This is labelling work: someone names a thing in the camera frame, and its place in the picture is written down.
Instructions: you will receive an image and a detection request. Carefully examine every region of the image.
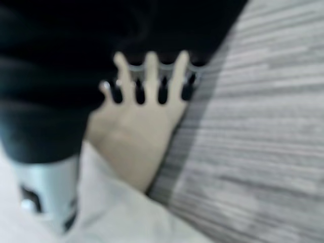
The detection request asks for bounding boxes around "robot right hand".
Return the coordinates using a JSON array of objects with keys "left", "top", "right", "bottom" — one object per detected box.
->
[{"left": 0, "top": 0, "right": 249, "bottom": 235}]

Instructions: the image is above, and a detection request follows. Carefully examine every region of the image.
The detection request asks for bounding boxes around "person's hand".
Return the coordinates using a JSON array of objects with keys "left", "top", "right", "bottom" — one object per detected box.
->
[{"left": 85, "top": 50, "right": 191, "bottom": 194}]

